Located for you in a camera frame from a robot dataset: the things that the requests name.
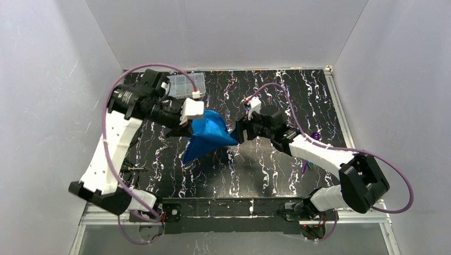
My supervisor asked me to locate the blue cloth napkin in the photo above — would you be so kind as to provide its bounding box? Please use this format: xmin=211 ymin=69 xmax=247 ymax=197
xmin=182 ymin=110 xmax=238 ymax=164

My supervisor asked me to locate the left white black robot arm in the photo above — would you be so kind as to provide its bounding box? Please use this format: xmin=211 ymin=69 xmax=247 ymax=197
xmin=68 ymin=69 xmax=204 ymax=222

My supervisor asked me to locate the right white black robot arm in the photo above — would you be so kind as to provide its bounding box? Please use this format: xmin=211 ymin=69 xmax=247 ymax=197
xmin=231 ymin=110 xmax=390 ymax=215

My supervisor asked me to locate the clear plastic compartment box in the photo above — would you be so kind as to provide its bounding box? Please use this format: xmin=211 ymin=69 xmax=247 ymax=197
xmin=168 ymin=72 xmax=206 ymax=99

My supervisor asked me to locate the iridescent purple spoon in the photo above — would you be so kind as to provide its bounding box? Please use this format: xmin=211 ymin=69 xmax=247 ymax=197
xmin=310 ymin=132 xmax=322 ymax=141

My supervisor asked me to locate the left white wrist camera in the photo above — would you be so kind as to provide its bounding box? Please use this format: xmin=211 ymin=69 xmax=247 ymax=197
xmin=180 ymin=98 xmax=205 ymax=125

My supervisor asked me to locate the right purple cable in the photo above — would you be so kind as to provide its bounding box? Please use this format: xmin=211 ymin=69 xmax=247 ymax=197
xmin=245 ymin=83 xmax=414 ymax=243

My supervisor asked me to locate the purple cable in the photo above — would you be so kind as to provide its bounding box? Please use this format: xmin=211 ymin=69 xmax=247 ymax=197
xmin=245 ymin=83 xmax=414 ymax=243
xmin=102 ymin=63 xmax=202 ymax=245

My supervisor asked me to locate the black coiled cable yellow plug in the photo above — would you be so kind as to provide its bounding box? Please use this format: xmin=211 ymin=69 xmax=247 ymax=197
xmin=120 ymin=158 xmax=150 ymax=173

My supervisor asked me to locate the right aluminium rail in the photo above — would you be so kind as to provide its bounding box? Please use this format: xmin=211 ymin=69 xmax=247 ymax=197
xmin=330 ymin=65 xmax=370 ymax=150

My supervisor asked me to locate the aluminium rail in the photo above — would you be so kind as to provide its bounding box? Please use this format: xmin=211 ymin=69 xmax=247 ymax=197
xmin=330 ymin=65 xmax=370 ymax=150
xmin=81 ymin=198 xmax=391 ymax=225

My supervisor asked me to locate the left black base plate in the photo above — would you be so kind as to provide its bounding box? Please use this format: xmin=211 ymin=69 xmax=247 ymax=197
xmin=128 ymin=202 xmax=182 ymax=223

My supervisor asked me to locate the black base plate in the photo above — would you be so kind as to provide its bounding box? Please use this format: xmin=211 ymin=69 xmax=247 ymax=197
xmin=278 ymin=201 xmax=338 ymax=224
xmin=128 ymin=202 xmax=182 ymax=223

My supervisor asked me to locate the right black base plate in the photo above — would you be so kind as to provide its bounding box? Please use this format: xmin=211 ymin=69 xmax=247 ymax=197
xmin=278 ymin=201 xmax=338 ymax=224

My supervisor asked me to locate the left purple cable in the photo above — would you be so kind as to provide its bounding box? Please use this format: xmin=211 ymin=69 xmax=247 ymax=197
xmin=102 ymin=63 xmax=202 ymax=245

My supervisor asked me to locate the front aluminium rail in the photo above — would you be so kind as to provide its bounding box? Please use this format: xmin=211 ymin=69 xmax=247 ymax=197
xmin=81 ymin=198 xmax=391 ymax=225

